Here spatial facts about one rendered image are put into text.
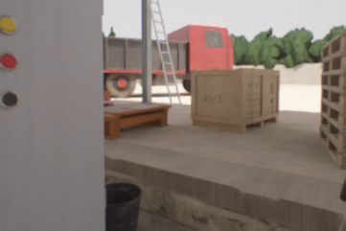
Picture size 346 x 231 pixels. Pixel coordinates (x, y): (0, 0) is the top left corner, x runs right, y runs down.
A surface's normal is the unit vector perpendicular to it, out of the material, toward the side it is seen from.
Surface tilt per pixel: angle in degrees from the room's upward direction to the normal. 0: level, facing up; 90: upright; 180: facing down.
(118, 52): 90
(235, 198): 91
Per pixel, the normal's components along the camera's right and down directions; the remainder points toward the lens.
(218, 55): 0.39, 0.04
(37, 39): 0.83, 0.03
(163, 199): -0.47, 0.01
